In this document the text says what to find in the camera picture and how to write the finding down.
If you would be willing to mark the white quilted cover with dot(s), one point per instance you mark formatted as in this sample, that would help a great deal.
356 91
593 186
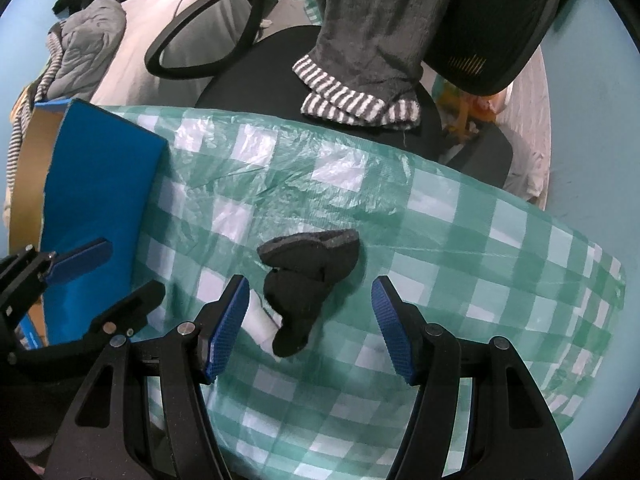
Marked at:
530 160

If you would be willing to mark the blue-sided cardboard box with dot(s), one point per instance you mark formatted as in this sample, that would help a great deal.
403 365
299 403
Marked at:
100 175

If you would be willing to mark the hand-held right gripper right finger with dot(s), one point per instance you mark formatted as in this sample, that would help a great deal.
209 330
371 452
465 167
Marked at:
393 331

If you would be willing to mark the orange yellow toy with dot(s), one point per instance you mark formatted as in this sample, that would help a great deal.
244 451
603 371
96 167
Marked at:
465 115

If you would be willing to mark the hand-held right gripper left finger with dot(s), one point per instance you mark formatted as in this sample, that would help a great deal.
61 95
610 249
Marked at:
229 327

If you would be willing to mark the grey fleece garment striped cuffs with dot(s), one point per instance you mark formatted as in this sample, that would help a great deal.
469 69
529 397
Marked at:
370 25

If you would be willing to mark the grey white striped garment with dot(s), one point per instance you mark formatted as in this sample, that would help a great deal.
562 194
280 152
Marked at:
15 150

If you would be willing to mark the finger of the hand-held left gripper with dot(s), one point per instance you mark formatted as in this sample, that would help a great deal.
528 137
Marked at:
82 257
131 306

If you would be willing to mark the grey quilted jacket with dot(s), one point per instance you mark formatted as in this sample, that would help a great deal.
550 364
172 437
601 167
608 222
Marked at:
85 35

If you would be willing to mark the black mesh office chair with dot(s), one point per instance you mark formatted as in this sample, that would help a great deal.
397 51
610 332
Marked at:
500 20

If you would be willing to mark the green checked plastic tablecloth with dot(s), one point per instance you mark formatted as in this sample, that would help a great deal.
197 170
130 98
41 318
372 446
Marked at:
450 260

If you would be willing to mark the black sock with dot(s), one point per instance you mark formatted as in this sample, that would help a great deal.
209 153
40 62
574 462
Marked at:
300 280

